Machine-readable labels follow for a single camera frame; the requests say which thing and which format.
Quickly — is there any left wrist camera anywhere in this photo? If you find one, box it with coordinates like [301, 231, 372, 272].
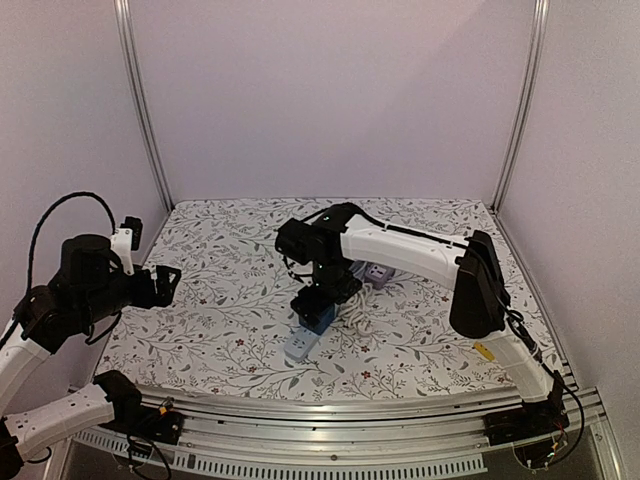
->
[58, 214, 144, 286]

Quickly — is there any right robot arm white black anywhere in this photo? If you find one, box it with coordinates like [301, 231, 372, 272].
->
[274, 199, 563, 436]

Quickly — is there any right aluminium frame post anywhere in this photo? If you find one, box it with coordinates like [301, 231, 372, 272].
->
[490, 0, 550, 216]

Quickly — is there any left aluminium frame post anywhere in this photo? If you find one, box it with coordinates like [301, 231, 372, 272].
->
[114, 0, 175, 213]

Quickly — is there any aluminium front rail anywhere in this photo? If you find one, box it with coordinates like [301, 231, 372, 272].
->
[49, 384, 609, 476]

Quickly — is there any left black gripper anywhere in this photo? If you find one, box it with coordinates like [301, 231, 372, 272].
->
[81, 263, 182, 325]

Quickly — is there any grey-blue power strip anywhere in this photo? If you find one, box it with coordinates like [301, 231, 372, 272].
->
[283, 327, 320, 362]

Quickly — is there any purple power strip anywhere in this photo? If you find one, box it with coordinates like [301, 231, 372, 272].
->
[364, 263, 395, 290]

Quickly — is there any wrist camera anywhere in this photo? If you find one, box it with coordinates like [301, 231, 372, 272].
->
[275, 219, 326, 265]
[58, 214, 144, 286]

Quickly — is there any white coiled power cable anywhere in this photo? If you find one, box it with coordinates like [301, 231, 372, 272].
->
[335, 284, 375, 337]

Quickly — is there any aluminium frame post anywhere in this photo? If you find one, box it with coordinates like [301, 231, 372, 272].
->
[490, 0, 550, 216]
[114, 0, 175, 213]

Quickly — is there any yellow cube socket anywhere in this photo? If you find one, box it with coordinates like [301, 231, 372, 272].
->
[473, 342, 495, 362]

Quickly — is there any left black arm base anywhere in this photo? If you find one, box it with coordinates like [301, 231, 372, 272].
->
[100, 397, 185, 445]

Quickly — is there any floral patterned table mat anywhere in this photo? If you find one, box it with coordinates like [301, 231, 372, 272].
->
[96, 197, 562, 401]

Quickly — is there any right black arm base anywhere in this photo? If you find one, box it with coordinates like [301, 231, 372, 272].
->
[482, 400, 570, 446]

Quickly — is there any blue cube socket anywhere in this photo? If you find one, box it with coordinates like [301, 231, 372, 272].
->
[299, 305, 336, 336]

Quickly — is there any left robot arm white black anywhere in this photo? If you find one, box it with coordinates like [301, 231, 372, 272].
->
[1, 216, 184, 479]

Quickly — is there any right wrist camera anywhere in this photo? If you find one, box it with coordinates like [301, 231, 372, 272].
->
[275, 219, 326, 265]

